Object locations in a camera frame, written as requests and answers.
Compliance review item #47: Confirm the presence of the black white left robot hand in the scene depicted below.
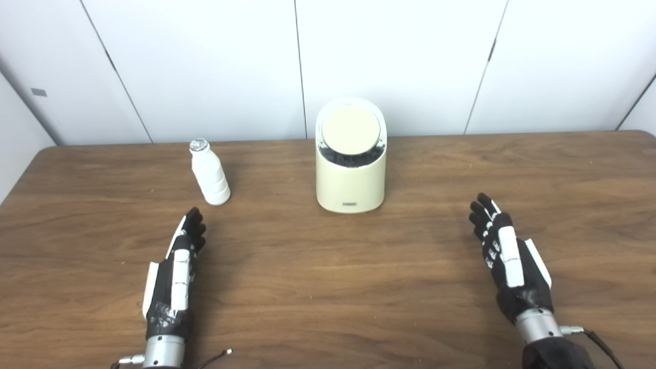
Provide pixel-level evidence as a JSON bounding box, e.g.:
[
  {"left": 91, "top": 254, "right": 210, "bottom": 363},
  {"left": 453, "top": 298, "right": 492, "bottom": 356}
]
[{"left": 142, "top": 207, "right": 207, "bottom": 340}]

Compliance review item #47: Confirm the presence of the black trash bag liner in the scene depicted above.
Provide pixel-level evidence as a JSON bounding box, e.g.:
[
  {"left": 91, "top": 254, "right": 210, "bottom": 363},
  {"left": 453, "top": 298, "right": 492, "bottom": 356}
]
[{"left": 319, "top": 141, "right": 386, "bottom": 168}]

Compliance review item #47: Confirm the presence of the round cream bin lid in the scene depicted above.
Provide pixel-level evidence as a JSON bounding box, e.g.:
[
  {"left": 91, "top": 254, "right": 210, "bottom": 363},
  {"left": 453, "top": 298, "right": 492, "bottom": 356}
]
[{"left": 321, "top": 105, "right": 381, "bottom": 154}]

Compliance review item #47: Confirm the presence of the cream-colored desktop trash bin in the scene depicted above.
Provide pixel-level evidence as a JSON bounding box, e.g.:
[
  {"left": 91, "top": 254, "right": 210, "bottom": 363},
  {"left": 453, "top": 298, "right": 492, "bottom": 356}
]
[{"left": 315, "top": 98, "right": 388, "bottom": 214}]

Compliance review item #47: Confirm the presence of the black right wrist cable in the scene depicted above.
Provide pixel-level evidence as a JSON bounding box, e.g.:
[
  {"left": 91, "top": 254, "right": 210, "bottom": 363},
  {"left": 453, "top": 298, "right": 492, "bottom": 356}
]
[{"left": 560, "top": 326, "right": 625, "bottom": 369}]

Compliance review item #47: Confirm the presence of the small white plastic bottle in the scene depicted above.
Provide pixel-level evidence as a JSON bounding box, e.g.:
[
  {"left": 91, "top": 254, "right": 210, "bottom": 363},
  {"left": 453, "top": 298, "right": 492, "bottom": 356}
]
[{"left": 189, "top": 138, "right": 231, "bottom": 206}]

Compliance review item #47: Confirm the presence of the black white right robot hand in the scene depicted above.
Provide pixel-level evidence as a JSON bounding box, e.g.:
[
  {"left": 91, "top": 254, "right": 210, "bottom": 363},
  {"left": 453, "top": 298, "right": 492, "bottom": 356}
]
[{"left": 469, "top": 193, "right": 555, "bottom": 324}]

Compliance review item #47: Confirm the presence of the thin black loose wire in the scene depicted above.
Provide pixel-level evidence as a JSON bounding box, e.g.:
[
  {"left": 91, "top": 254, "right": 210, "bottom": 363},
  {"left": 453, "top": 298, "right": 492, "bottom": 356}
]
[{"left": 197, "top": 349, "right": 232, "bottom": 369}]

